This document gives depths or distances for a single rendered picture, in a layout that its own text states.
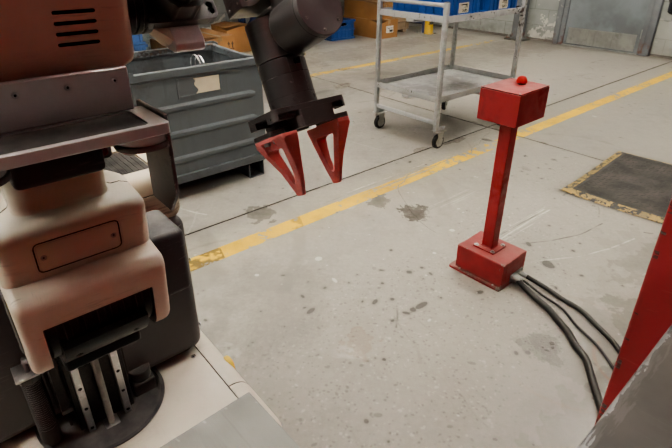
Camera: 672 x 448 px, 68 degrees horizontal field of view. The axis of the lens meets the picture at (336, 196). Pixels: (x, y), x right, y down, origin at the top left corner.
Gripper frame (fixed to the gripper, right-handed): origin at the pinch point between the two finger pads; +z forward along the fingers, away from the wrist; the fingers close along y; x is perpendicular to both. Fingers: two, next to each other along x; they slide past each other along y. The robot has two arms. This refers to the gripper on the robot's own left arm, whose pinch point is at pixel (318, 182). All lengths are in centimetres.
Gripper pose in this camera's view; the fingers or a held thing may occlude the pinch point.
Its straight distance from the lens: 59.7
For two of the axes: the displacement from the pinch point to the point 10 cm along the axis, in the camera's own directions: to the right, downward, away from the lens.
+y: 7.6, -2.9, 5.8
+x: -5.8, 1.0, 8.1
